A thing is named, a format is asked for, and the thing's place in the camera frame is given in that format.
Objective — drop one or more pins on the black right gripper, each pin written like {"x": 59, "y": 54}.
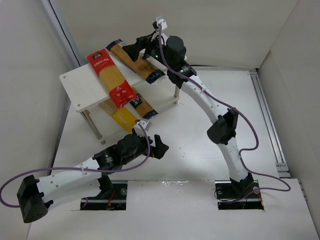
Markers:
{"x": 141, "y": 43}

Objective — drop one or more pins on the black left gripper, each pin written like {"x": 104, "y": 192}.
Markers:
{"x": 152, "y": 146}

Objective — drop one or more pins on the dark-ended spaghetti bag with barcode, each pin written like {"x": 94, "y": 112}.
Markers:
{"x": 142, "y": 67}

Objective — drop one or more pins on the red spaghetti bag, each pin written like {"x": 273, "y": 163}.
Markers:
{"x": 119, "y": 90}

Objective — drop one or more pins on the blue-label spaghetti bag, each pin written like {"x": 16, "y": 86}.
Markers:
{"x": 142, "y": 107}

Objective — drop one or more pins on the yellow-ended spaghetti bag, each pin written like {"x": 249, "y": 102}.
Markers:
{"x": 122, "y": 115}

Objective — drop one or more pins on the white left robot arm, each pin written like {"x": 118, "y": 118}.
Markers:
{"x": 90, "y": 179}

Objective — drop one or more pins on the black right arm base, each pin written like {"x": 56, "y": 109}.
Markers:
{"x": 228, "y": 199}

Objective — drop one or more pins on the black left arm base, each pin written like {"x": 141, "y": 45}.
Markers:
{"x": 115, "y": 200}

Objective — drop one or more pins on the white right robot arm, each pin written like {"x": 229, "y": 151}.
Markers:
{"x": 224, "y": 119}

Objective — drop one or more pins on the white two-tier shelf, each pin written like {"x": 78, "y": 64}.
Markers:
{"x": 86, "y": 92}

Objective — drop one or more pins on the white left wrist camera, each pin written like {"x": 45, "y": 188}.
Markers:
{"x": 142, "y": 124}

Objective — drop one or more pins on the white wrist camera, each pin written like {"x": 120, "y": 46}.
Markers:
{"x": 142, "y": 124}
{"x": 159, "y": 21}

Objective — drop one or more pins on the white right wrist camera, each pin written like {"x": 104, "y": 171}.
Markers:
{"x": 159, "y": 21}

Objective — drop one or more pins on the aluminium frame rail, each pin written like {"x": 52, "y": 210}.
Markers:
{"x": 280, "y": 161}

